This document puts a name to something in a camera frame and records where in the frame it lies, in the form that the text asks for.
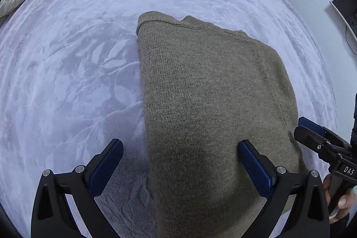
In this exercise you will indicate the lavender fleece blanket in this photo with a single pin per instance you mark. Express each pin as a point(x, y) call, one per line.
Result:
point(69, 73)

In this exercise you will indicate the olive knit sweater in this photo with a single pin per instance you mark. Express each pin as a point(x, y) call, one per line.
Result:
point(209, 87)

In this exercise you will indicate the white framed monitor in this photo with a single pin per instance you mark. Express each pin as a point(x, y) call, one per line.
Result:
point(345, 3)

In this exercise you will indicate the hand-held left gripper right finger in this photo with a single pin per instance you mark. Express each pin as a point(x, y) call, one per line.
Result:
point(255, 171)

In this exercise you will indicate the person's right hand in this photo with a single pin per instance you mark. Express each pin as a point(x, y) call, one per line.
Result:
point(347, 203)

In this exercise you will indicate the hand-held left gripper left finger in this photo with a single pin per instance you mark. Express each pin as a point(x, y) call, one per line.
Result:
point(107, 168)

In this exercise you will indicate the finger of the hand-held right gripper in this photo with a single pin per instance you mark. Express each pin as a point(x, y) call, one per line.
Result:
point(309, 123)
point(312, 140)

